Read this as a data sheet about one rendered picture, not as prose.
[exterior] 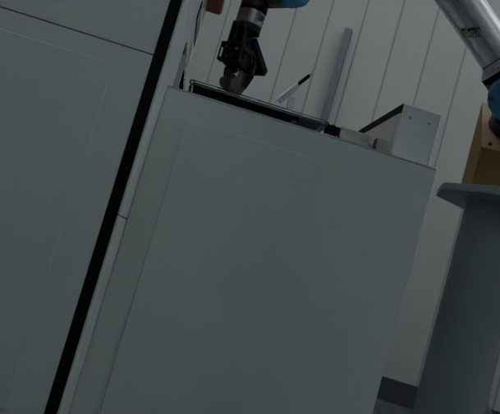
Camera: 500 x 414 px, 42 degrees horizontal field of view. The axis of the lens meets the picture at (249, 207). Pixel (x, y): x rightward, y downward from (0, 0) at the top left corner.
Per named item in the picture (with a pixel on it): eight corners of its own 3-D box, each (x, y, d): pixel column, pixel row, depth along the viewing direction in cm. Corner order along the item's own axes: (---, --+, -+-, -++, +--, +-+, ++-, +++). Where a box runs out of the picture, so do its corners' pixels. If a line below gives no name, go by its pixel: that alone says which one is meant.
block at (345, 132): (338, 136, 169) (341, 125, 169) (335, 138, 172) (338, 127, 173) (368, 145, 170) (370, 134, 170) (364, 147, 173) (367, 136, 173)
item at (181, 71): (169, 89, 157) (181, 52, 158) (170, 123, 200) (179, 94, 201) (176, 92, 157) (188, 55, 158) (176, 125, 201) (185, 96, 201)
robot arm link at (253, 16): (246, 18, 183) (272, 20, 179) (242, 34, 182) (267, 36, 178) (234, 6, 176) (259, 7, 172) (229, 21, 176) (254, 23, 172)
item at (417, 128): (389, 159, 151) (404, 102, 152) (332, 181, 206) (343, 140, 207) (426, 171, 152) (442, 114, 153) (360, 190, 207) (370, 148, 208)
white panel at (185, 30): (153, 54, 120) (214, -144, 124) (161, 130, 201) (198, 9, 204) (170, 59, 120) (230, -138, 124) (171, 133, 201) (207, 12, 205)
